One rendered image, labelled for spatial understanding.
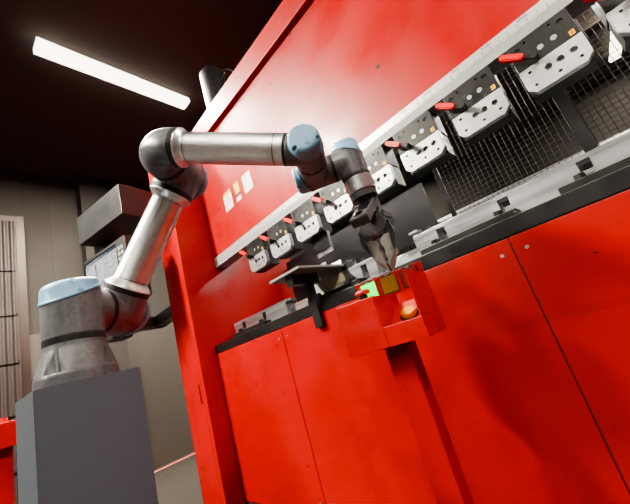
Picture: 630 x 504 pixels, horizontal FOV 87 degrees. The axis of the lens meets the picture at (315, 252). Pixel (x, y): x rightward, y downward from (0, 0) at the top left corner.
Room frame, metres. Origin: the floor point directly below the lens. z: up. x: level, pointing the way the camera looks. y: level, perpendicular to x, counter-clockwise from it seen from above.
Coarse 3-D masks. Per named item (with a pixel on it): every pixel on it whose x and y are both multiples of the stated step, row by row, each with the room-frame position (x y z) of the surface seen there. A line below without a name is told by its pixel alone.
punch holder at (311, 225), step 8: (312, 200) 1.38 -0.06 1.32; (296, 208) 1.44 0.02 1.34; (304, 208) 1.41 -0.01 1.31; (312, 208) 1.38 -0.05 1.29; (320, 208) 1.41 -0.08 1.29; (296, 216) 1.45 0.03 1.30; (304, 216) 1.42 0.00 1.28; (312, 216) 1.39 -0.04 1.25; (320, 216) 1.40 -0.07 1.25; (304, 224) 1.43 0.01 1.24; (312, 224) 1.40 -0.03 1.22; (320, 224) 1.38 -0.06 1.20; (328, 224) 1.43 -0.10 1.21; (296, 232) 1.47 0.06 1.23; (304, 232) 1.44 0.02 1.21; (312, 232) 1.41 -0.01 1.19; (320, 232) 1.41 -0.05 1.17; (304, 240) 1.45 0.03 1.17
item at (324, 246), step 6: (324, 234) 1.41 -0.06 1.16; (312, 240) 1.46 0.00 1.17; (318, 240) 1.44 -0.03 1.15; (324, 240) 1.42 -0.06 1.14; (330, 240) 1.41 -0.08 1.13; (318, 246) 1.45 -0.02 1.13; (324, 246) 1.42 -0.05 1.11; (330, 246) 1.41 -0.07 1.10; (318, 252) 1.45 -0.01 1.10; (324, 252) 1.44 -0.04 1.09; (318, 258) 1.47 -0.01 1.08
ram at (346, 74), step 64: (320, 0) 1.12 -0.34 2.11; (384, 0) 0.97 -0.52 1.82; (448, 0) 0.86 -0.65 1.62; (512, 0) 0.77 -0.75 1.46; (576, 0) 0.71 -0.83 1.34; (320, 64) 1.19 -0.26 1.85; (384, 64) 1.03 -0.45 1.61; (448, 64) 0.91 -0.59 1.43; (256, 128) 1.52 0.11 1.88; (320, 128) 1.27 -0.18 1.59; (256, 192) 1.61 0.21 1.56
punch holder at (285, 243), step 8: (280, 224) 1.53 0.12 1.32; (288, 224) 1.52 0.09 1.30; (272, 232) 1.58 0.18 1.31; (280, 232) 1.54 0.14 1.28; (288, 232) 1.51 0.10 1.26; (280, 240) 1.55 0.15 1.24; (288, 240) 1.51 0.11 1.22; (296, 240) 1.54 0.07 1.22; (272, 248) 1.59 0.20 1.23; (280, 248) 1.56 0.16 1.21; (288, 248) 1.52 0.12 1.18; (296, 248) 1.53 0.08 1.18; (280, 256) 1.58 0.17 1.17; (288, 256) 1.62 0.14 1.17
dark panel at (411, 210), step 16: (416, 192) 1.62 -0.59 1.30; (384, 208) 1.76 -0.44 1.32; (400, 208) 1.70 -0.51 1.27; (416, 208) 1.64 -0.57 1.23; (400, 224) 1.72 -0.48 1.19; (416, 224) 1.66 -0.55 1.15; (432, 224) 1.61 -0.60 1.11; (336, 240) 2.01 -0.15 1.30; (352, 240) 1.94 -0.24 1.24; (400, 240) 1.74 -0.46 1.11; (304, 256) 2.21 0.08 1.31; (336, 256) 2.04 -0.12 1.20; (352, 256) 1.96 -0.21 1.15; (368, 256) 1.89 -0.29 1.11; (304, 288) 2.27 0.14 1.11
